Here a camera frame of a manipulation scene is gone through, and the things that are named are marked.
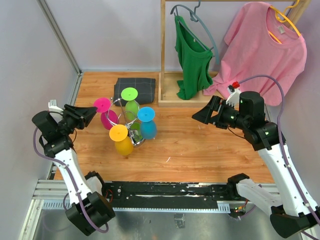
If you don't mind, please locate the green tank top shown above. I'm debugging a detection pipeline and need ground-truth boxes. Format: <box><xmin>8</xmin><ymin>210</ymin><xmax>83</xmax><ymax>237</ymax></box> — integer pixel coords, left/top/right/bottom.
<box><xmin>174</xmin><ymin>15</ymin><xmax>213</xmax><ymax>100</ymax></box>

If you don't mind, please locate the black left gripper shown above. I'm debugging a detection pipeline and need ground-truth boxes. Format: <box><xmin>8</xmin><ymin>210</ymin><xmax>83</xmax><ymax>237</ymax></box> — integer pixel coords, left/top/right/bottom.
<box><xmin>57</xmin><ymin>104</ymin><xmax>98</xmax><ymax>135</ymax></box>

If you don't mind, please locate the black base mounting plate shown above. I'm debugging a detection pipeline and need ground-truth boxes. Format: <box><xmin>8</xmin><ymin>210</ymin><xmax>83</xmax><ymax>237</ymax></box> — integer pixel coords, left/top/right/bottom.
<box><xmin>102</xmin><ymin>181</ymin><xmax>246</xmax><ymax>211</ymax></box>

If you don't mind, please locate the aluminium frame rail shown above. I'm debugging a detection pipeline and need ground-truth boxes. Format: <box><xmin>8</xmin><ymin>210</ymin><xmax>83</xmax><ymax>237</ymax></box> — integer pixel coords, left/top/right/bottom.
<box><xmin>36</xmin><ymin>0</ymin><xmax>83</xmax><ymax>76</ymax></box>

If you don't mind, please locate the blue plastic wine glass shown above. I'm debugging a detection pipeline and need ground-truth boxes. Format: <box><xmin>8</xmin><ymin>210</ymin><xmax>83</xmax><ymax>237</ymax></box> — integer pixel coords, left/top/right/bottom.
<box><xmin>137</xmin><ymin>106</ymin><xmax>157</xmax><ymax>140</ymax></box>

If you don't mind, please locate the yellow plastic wine glass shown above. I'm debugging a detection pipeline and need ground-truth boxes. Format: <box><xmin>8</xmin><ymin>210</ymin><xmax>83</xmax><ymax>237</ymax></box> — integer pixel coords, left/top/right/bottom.
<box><xmin>109</xmin><ymin>124</ymin><xmax>134</xmax><ymax>156</ymax></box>

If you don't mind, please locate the dark grey folded cloth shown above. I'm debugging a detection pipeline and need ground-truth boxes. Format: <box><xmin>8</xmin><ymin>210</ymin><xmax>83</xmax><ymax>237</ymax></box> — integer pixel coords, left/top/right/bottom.
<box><xmin>113</xmin><ymin>77</ymin><xmax>156</xmax><ymax>105</ymax></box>

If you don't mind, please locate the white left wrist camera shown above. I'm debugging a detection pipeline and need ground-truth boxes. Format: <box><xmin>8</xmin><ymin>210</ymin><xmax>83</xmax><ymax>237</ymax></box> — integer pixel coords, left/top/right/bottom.
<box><xmin>48</xmin><ymin>99</ymin><xmax>63</xmax><ymax>114</ymax></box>

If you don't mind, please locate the lime green plastic wine glass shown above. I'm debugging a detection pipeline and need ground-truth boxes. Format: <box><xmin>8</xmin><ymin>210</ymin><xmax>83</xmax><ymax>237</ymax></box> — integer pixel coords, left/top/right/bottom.
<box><xmin>121</xmin><ymin>87</ymin><xmax>140</xmax><ymax>121</ymax></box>

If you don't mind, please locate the pink t-shirt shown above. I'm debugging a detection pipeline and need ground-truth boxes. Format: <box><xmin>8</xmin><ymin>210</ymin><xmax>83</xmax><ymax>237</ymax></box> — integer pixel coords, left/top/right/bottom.
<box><xmin>203</xmin><ymin>1</ymin><xmax>307</xmax><ymax>106</ymax></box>

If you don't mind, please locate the magenta plastic wine glass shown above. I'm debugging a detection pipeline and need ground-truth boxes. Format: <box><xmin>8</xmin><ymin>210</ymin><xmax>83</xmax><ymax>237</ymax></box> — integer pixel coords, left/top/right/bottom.
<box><xmin>93</xmin><ymin>97</ymin><xmax>118</xmax><ymax>130</ymax></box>

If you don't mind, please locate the wooden clothes rack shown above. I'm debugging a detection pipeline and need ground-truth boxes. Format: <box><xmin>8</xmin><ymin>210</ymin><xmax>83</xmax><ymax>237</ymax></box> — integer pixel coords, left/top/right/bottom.
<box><xmin>158</xmin><ymin>0</ymin><xmax>311</xmax><ymax>108</ymax></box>

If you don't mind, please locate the chrome wire wine glass rack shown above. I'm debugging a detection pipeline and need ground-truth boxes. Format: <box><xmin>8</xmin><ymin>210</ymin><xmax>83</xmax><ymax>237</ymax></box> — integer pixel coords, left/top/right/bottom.
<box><xmin>109</xmin><ymin>97</ymin><xmax>145</xmax><ymax>148</ymax></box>

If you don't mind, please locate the grey blue clothes hanger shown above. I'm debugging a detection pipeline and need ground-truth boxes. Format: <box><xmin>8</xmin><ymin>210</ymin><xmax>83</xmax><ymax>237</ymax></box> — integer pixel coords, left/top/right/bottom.
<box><xmin>170</xmin><ymin>1</ymin><xmax>221</xmax><ymax>65</ymax></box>

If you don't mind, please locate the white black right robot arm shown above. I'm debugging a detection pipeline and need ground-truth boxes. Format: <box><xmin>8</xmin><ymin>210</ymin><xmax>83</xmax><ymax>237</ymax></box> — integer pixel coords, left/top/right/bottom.
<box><xmin>192</xmin><ymin>91</ymin><xmax>320</xmax><ymax>238</ymax></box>

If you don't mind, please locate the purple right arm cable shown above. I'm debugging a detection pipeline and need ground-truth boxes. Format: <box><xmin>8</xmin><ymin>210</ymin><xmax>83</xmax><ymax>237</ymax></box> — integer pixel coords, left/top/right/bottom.
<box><xmin>236</xmin><ymin>74</ymin><xmax>320</xmax><ymax>240</ymax></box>

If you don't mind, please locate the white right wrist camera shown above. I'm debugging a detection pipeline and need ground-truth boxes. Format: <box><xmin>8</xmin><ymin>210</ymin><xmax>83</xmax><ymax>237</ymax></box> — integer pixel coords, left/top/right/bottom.
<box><xmin>226</xmin><ymin>81</ymin><xmax>241</xmax><ymax>107</ymax></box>

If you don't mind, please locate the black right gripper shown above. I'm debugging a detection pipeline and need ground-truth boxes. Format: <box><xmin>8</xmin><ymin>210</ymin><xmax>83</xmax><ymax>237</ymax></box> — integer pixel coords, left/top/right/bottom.
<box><xmin>192</xmin><ymin>95</ymin><xmax>249</xmax><ymax>130</ymax></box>

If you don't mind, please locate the yellow clothes hanger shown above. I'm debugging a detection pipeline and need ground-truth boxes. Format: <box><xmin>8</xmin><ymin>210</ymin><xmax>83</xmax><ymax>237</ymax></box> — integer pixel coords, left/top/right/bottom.
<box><xmin>270</xmin><ymin>0</ymin><xmax>302</xmax><ymax>37</ymax></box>

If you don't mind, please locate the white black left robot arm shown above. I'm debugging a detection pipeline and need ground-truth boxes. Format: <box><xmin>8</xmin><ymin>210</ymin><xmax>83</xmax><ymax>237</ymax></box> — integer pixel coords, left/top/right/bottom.
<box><xmin>31</xmin><ymin>100</ymin><xmax>116</xmax><ymax>236</ymax></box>

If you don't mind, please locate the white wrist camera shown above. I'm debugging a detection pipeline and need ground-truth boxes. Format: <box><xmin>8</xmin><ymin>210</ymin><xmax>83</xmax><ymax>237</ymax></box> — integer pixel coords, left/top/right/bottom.
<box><xmin>48</xmin><ymin>99</ymin><xmax>63</xmax><ymax>114</ymax></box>
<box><xmin>226</xmin><ymin>81</ymin><xmax>241</xmax><ymax>107</ymax></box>

